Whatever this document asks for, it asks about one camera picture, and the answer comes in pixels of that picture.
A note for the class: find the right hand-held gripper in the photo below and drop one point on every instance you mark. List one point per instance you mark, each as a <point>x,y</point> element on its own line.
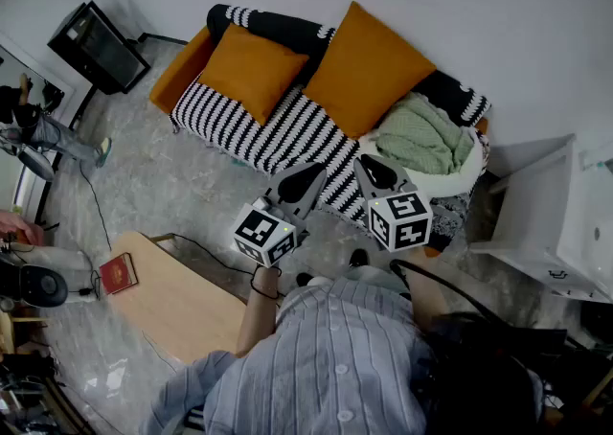
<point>400,222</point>

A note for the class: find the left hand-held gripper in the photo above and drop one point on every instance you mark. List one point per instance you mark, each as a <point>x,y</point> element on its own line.
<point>261,232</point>

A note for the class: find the person's right forearm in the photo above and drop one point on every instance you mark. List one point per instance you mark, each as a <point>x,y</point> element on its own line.
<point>426,289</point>

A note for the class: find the person's left forearm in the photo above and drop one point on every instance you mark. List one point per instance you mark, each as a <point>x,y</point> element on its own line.
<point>258,318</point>

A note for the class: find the black white striped sofa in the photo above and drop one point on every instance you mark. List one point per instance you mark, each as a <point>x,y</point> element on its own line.
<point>179,71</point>

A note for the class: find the green knitted blanket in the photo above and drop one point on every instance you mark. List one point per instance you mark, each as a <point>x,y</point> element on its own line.
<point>421,136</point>

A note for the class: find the grey patterned blanket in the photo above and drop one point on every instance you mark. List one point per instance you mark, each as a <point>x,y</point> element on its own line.
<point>447,222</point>

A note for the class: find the black shoe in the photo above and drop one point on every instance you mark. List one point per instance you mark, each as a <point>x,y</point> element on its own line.
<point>358,258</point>
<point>302,278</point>

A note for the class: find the black wrist band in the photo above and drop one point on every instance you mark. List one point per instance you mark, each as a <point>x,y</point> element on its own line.
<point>265,295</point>

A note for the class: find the white cabinet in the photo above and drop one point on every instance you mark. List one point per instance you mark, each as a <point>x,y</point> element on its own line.
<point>536,193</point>

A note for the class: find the wooden table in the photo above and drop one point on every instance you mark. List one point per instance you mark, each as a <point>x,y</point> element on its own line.
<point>177,294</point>

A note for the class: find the striped blue-grey shirt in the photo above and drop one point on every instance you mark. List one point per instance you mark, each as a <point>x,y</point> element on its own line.
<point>335,366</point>

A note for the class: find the red book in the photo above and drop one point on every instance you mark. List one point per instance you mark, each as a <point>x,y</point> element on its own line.
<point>118,274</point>

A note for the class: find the black television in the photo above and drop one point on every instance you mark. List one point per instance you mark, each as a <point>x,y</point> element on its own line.
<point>103,52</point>

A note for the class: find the black round device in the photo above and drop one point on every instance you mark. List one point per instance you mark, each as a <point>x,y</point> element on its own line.
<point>38,284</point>

